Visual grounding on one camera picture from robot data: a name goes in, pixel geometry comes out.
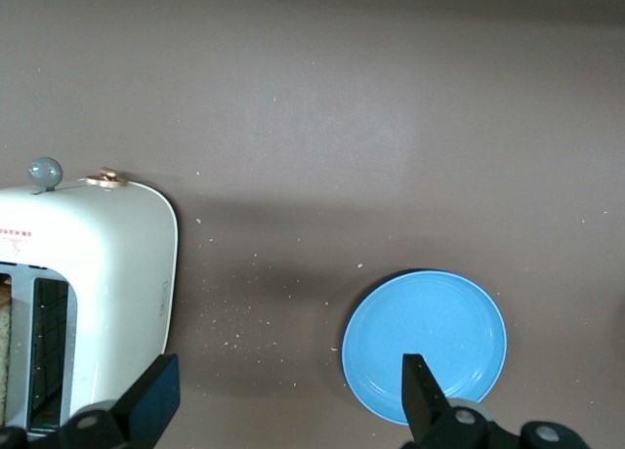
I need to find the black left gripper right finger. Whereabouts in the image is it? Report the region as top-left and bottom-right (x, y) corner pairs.
(402, 353), (587, 449)

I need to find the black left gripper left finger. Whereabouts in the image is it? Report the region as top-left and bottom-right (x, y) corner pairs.
(0, 354), (182, 449)

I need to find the brown bread slice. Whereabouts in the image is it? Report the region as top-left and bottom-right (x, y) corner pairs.
(0, 277), (12, 426)

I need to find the blue plate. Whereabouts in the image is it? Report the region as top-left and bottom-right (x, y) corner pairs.
(341, 269), (508, 427)

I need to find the white two-slot toaster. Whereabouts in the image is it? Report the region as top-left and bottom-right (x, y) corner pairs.
(0, 156), (180, 435)

